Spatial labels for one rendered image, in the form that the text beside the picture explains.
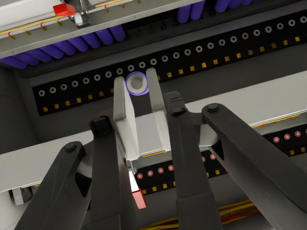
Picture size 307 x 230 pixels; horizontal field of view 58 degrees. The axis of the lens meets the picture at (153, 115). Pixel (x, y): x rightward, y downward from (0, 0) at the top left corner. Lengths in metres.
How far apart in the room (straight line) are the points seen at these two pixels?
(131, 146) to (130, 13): 0.23
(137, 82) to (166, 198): 0.41
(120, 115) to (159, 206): 0.46
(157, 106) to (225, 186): 0.46
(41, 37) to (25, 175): 0.17
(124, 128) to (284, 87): 0.25
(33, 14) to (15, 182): 0.20
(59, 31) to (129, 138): 0.25
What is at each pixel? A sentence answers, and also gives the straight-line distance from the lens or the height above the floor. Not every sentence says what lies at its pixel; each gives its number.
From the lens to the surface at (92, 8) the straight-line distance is 0.37.
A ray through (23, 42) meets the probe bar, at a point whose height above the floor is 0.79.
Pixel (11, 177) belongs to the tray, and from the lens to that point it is 0.39.
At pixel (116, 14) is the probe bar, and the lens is 0.37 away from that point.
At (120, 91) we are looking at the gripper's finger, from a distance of 0.19.
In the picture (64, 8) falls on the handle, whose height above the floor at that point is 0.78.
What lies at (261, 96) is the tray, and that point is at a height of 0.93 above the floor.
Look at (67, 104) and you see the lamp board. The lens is 0.51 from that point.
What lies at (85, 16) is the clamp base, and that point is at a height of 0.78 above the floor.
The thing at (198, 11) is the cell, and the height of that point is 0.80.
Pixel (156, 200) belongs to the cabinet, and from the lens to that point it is 0.60.
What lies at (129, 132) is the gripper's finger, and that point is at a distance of 0.16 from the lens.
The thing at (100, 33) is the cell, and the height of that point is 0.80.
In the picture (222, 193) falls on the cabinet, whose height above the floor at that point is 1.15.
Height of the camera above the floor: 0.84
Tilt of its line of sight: 13 degrees up
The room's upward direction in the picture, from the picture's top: 164 degrees clockwise
